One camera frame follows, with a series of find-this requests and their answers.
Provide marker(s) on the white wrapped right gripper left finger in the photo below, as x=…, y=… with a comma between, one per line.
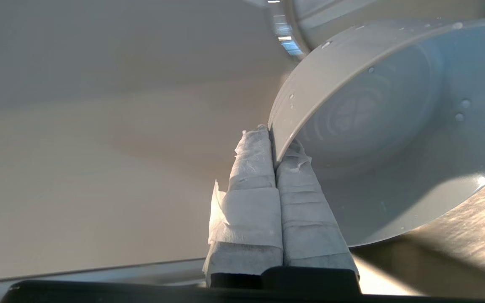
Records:
x=251, y=202

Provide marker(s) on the white bowl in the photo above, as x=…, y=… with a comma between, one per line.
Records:
x=394, y=139

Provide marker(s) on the chrome gooseneck faucet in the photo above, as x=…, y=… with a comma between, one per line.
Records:
x=286, y=38

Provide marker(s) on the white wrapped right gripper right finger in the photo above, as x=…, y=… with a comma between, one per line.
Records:
x=307, y=227

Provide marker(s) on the stainless steel sink basin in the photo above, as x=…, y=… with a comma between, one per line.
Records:
x=470, y=240

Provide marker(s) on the white tall cabinet side panel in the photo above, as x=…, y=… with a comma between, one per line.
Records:
x=99, y=147

